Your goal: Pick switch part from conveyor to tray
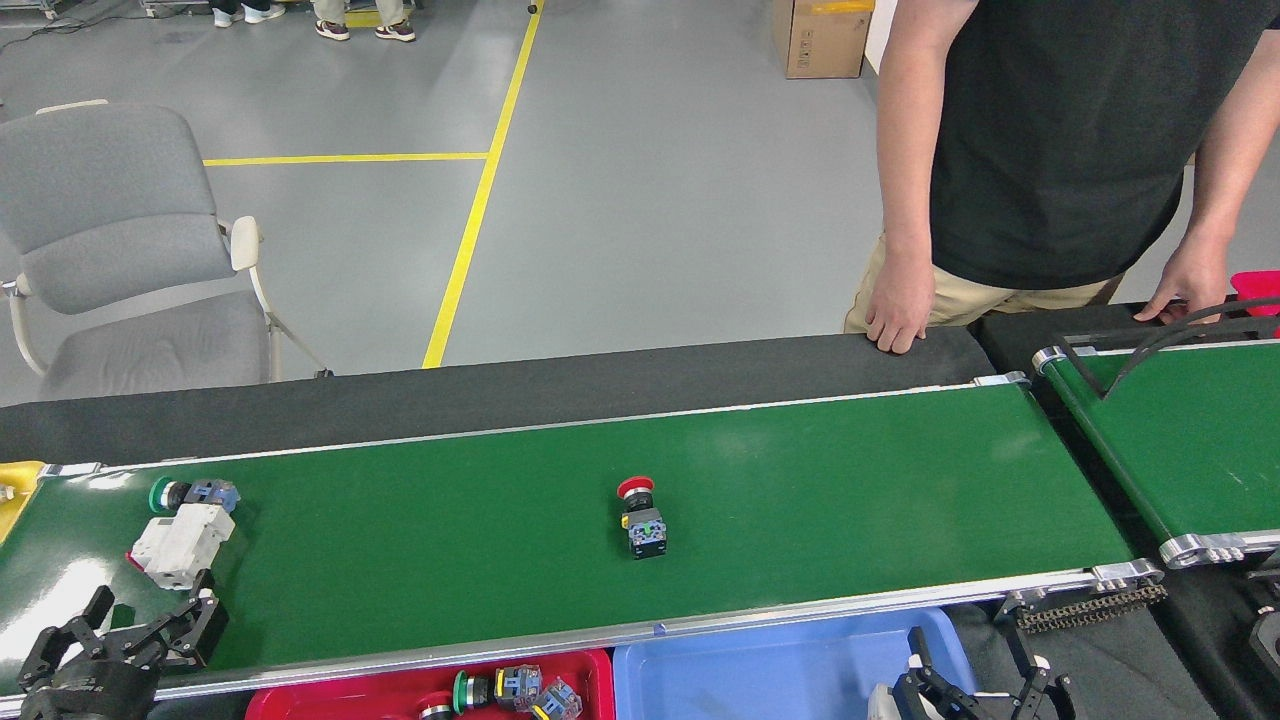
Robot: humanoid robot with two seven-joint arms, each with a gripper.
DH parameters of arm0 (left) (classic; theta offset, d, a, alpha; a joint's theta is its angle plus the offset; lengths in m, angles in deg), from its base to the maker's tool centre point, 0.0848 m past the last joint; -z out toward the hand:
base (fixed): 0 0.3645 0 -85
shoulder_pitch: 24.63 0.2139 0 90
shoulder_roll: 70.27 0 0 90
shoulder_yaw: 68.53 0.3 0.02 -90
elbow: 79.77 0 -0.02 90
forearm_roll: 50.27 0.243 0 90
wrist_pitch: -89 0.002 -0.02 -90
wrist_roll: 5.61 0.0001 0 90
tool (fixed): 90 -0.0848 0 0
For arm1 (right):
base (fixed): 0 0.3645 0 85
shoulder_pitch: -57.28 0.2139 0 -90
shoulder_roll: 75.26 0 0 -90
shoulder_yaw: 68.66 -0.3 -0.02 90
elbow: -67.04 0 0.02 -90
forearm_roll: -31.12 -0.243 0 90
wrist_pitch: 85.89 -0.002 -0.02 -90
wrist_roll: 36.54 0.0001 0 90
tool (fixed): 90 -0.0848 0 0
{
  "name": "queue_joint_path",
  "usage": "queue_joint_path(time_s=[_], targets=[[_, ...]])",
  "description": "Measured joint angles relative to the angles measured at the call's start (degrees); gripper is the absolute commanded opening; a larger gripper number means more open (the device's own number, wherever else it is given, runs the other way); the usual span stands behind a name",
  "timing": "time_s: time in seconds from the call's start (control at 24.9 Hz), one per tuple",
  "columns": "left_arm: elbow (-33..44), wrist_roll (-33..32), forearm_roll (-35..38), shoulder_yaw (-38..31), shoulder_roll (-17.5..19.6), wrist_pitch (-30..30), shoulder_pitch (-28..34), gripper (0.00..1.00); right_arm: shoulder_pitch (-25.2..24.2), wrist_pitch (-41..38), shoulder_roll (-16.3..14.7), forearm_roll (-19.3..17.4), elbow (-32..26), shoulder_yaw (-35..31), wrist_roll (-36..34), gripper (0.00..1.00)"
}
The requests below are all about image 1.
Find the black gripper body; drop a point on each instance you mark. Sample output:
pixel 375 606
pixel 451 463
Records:
pixel 90 695

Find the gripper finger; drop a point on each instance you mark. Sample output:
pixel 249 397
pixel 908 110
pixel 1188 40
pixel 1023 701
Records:
pixel 1045 695
pixel 95 610
pixel 210 630
pixel 925 690

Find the white circuit breaker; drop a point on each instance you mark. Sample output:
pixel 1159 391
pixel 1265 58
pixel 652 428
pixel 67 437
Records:
pixel 180 545
pixel 880 705

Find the green mushroom push button switch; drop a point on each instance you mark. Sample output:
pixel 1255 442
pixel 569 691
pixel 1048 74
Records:
pixel 558 700
pixel 212 493
pixel 518 687

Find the red mushroom push button switch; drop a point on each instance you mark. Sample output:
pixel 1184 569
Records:
pixel 647 533
pixel 436 712

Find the person's right forearm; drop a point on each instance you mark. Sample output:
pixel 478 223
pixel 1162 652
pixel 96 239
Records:
pixel 908 180

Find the yellow plastic tray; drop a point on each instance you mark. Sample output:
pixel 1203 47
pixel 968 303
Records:
pixel 15 500

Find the red plastic tray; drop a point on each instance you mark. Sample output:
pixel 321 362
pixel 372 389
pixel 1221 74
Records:
pixel 330 700

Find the blue plastic tray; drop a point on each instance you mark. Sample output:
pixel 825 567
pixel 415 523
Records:
pixel 760 670

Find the green conveyor belt, long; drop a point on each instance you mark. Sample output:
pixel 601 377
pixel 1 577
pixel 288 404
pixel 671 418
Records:
pixel 450 520

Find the green conveyor belt, short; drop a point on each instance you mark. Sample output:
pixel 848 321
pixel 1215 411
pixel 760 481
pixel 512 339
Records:
pixel 1190 440

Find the person's right hand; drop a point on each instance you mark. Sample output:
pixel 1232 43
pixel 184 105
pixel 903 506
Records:
pixel 900 300

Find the person's left hand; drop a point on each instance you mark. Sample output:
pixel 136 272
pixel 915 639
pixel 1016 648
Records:
pixel 1195 275

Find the grey office chair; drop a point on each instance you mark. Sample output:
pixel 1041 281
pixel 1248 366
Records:
pixel 110 200

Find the red plastic bin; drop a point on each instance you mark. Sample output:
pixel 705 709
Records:
pixel 1258 290

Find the person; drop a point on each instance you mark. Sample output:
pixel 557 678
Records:
pixel 1050 150

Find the distant person's feet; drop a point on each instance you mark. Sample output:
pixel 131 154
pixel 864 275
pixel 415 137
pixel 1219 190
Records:
pixel 360 15
pixel 245 10

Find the cardboard box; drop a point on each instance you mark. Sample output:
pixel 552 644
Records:
pixel 820 45

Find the black conveyor guide frame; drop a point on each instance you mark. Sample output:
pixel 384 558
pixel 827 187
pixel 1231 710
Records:
pixel 1160 333

